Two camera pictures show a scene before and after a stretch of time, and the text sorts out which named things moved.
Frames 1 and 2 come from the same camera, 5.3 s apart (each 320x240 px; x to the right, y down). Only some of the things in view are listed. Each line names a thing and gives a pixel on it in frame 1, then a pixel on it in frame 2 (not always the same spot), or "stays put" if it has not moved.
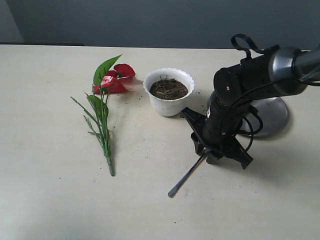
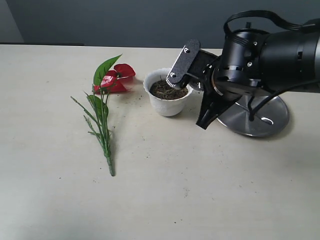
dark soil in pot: x=167 y=88 stays put
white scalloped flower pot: x=169 y=89 stays put
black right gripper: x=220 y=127 → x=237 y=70
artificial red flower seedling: x=105 y=79 stays put
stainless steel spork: x=180 y=182 → x=197 y=85
